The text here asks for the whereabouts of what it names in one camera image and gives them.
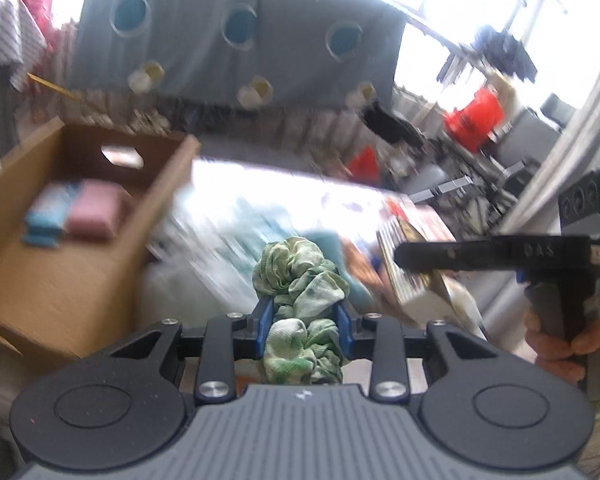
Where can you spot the white green plastic bag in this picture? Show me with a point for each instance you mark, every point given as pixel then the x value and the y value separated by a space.
pixel 205 270

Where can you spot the small red plastic bag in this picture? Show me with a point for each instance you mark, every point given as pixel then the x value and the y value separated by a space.
pixel 364 165

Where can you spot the blue dotted hanging bedsheet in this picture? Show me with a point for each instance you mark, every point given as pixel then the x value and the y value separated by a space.
pixel 205 60

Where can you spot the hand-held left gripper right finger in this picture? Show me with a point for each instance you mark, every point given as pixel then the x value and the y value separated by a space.
pixel 342 330

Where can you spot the yellow stick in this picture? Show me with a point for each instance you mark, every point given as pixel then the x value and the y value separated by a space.
pixel 52 86

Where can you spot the dark hanging clothes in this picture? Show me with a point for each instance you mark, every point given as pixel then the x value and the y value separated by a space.
pixel 505 52

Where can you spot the black padded seat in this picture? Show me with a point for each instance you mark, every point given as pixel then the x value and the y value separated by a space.
pixel 390 122

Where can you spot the teal blue towel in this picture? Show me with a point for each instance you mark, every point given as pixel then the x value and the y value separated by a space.
pixel 50 215

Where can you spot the pink towel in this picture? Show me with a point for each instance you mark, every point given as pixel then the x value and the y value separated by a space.
pixel 97 210

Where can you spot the large red plastic bag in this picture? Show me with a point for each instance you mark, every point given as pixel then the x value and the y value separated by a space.
pixel 472 117

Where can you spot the green scrunchie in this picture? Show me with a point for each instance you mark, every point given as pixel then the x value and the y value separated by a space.
pixel 300 275

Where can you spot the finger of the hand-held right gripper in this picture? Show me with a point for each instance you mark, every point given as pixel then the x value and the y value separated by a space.
pixel 450 256

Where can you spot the black wheelchair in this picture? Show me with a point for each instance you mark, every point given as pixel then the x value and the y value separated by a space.
pixel 520 135

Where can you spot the person's right hand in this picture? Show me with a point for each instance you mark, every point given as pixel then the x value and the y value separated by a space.
pixel 545 355

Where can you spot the blue white carton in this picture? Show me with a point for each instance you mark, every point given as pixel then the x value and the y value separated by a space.
pixel 430 295

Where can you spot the white star print cloth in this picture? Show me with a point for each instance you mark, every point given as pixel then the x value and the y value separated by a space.
pixel 15 40

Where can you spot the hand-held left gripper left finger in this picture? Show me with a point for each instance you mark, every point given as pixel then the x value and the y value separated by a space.
pixel 265 320

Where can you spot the printed bed sheet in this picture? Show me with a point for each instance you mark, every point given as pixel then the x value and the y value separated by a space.
pixel 290 190

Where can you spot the brown cardboard box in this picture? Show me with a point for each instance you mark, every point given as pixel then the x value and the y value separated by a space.
pixel 55 280

